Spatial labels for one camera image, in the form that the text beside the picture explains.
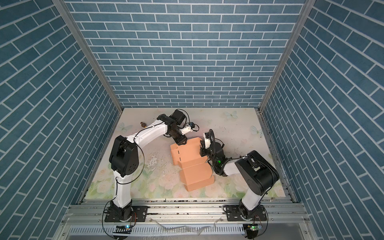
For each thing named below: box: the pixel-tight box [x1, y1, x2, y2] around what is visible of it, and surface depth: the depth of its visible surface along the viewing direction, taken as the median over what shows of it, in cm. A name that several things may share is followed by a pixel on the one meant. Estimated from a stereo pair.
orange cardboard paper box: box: [170, 137, 215, 192], surface depth 91 cm
